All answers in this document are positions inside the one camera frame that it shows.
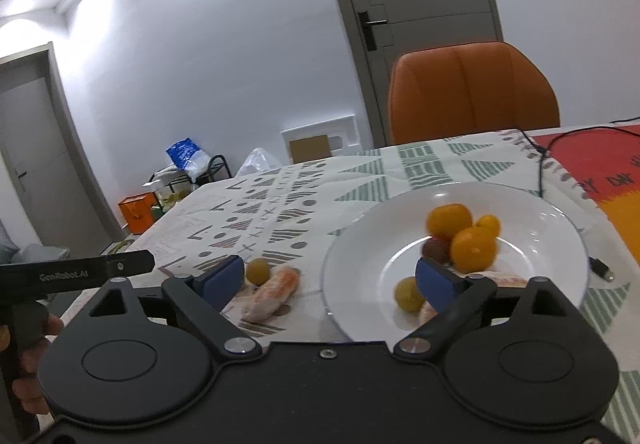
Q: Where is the white plate with blue rim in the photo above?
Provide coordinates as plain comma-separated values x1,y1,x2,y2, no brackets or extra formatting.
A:
321,183,590,346

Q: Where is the orange leather chair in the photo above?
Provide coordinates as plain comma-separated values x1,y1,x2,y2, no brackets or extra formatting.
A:
388,42,561,145

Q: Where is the left hand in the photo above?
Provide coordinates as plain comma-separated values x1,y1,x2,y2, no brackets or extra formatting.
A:
12,314,64,415

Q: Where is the white foam packaging board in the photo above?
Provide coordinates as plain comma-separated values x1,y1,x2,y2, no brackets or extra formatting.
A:
281,115,361,163

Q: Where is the large orange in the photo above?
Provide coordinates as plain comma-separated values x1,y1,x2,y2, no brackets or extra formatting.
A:
425,203,473,239

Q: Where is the black cable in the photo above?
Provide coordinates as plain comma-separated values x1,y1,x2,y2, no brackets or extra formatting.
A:
537,115,640,200

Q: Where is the patterned white tablecloth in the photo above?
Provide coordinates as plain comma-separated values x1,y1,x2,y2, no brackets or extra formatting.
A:
134,130,639,443

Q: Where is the dark red small fruit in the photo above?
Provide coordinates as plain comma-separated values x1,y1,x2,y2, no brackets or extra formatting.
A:
421,236,451,265

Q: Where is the small mandarin orange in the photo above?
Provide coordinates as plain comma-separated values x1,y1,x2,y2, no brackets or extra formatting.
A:
449,226,498,274

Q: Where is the blue and white plastic bag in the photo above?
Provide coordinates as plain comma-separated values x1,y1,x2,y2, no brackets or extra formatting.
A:
166,138,212,182

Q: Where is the small greenish-brown fruit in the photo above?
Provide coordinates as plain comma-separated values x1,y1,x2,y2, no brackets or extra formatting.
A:
245,257,271,287

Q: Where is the green olive-like fruit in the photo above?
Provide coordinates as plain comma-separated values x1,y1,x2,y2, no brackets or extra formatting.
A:
394,276,425,314

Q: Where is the orange box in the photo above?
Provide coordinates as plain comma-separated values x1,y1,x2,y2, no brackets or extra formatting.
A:
118,193,157,235

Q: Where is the black metal rack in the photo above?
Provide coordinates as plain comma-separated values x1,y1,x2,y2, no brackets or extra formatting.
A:
143,155,231,197

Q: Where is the red orange table mat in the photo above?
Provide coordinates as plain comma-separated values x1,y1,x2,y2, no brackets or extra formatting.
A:
533,123,639,257

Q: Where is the small yellow kumquat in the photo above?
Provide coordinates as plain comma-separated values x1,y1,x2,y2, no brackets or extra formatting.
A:
475,214,501,238

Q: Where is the white translucent plastic bag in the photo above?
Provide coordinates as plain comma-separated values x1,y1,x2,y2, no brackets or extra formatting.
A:
236,147,282,177

